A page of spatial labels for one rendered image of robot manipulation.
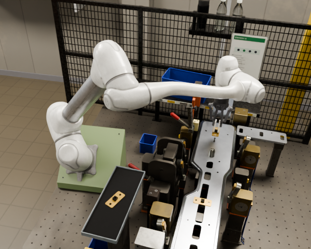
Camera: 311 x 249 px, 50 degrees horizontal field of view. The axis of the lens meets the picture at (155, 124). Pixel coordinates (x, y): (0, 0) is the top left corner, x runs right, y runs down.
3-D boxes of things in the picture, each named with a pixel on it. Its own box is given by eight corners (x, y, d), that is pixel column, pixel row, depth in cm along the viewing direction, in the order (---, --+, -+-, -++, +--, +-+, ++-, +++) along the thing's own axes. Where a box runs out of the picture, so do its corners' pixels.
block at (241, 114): (237, 159, 224) (247, 115, 203) (225, 157, 225) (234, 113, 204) (238, 152, 230) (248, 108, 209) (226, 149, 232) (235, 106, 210)
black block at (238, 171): (243, 214, 187) (254, 177, 170) (226, 210, 189) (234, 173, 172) (244, 207, 191) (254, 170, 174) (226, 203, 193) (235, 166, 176)
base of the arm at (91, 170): (65, 181, 196) (62, 180, 191) (68, 144, 201) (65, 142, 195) (96, 182, 195) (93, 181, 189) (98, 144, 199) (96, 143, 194)
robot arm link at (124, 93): (154, 98, 136) (141, 70, 139) (114, 108, 128) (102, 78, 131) (143, 111, 147) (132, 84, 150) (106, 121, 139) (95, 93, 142)
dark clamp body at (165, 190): (164, 245, 170) (167, 193, 147) (141, 239, 172) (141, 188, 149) (167, 233, 175) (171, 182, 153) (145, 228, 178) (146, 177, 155)
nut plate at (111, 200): (111, 208, 130) (111, 206, 129) (104, 204, 131) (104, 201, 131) (125, 195, 135) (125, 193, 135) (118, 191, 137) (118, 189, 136)
